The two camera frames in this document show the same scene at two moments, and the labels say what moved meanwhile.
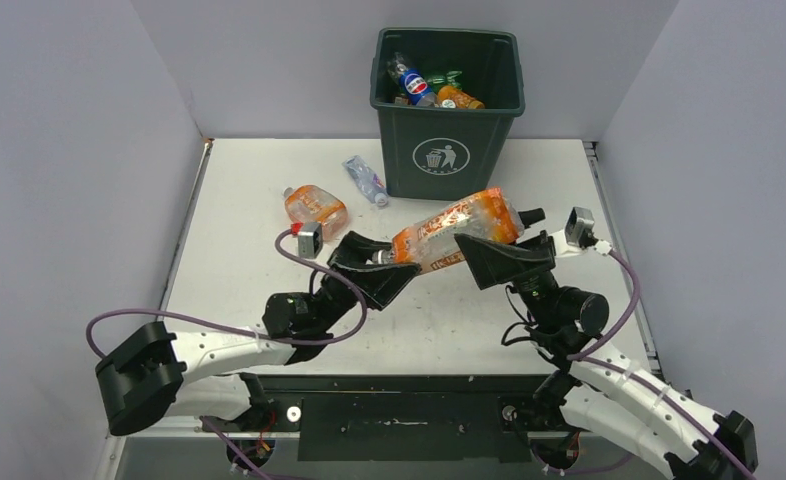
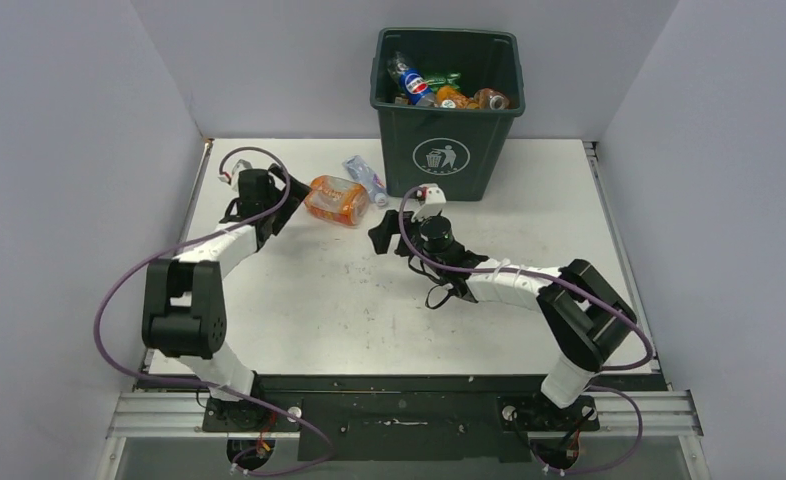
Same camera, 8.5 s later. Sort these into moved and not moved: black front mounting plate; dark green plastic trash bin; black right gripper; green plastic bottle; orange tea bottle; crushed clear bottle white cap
Moved: black right gripper
Not moved: orange tea bottle; green plastic bottle; dark green plastic trash bin; black front mounting plate; crushed clear bottle white cap
